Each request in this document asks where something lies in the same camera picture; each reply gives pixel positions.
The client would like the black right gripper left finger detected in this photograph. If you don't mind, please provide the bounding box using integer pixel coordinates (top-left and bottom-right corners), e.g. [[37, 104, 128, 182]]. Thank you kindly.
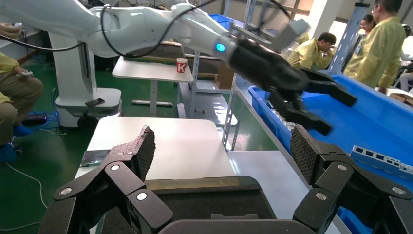
[[38, 125, 174, 234]]

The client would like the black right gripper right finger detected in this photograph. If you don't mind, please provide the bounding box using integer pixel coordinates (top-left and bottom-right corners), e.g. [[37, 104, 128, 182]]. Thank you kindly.
[[290, 125, 413, 234]]

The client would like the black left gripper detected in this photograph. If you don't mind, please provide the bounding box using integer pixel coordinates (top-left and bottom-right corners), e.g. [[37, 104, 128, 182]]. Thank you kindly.
[[225, 39, 358, 137]]

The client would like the dark long perforated metal part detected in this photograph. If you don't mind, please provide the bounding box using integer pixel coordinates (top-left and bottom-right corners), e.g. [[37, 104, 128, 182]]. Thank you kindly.
[[349, 145, 413, 180]]

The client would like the dark glossy smartphone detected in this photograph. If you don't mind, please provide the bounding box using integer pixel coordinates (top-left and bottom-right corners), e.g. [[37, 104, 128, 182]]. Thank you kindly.
[[80, 149, 112, 168]]

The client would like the crouched person in yellow coat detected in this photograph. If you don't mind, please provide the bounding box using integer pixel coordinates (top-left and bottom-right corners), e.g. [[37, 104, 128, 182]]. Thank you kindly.
[[286, 31, 337, 71]]

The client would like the large blue plastic bin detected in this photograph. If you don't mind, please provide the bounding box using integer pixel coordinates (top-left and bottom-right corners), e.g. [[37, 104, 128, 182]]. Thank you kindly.
[[247, 75, 413, 234]]

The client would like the sitting person in yellow coat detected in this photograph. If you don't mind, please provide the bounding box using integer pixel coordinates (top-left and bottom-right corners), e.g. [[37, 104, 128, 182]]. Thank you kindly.
[[295, 32, 310, 46]]

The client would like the standing man in yellow coat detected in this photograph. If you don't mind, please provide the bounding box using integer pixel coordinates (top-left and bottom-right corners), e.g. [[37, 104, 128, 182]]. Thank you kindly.
[[343, 0, 407, 94]]

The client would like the flat open cardboard box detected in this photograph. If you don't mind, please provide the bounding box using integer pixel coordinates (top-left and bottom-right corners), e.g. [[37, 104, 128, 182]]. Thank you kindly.
[[389, 93, 413, 108]]

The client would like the black phone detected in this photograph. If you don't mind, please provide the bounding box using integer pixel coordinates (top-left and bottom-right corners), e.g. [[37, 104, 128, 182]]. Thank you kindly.
[[85, 97, 106, 108]]

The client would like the woman in yellow coat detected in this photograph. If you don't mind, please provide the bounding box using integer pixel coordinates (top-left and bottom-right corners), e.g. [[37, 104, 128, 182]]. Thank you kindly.
[[354, 14, 377, 54]]

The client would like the brown cardboard box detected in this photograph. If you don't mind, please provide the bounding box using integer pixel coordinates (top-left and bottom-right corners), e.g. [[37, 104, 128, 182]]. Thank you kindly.
[[214, 63, 238, 90]]

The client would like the purple power strip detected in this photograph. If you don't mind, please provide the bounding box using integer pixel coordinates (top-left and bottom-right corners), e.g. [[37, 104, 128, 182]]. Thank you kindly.
[[21, 113, 49, 127]]

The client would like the small blue plastic bin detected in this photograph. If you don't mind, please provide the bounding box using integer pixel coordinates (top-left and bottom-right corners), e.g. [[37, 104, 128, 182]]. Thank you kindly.
[[209, 13, 234, 30]]

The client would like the paper cup with red K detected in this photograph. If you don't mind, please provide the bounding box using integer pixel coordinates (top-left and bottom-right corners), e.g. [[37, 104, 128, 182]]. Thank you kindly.
[[175, 58, 188, 74]]

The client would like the seated person in khaki trousers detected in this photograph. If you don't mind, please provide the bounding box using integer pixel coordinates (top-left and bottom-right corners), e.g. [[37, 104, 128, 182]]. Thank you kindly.
[[0, 22, 44, 162]]

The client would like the white floor cable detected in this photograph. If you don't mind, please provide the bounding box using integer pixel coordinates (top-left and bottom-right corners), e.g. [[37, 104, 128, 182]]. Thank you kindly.
[[0, 161, 49, 232]]

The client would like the blue floor cable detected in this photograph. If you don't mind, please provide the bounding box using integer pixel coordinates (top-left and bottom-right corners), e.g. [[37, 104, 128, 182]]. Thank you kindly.
[[32, 87, 60, 130]]

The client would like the white pedestal desk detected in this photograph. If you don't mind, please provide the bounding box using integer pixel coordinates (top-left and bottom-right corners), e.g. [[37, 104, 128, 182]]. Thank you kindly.
[[112, 56, 194, 118]]

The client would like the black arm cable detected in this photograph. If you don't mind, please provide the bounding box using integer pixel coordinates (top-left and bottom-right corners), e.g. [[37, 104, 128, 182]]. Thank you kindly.
[[100, 0, 220, 59], [0, 33, 85, 52]]

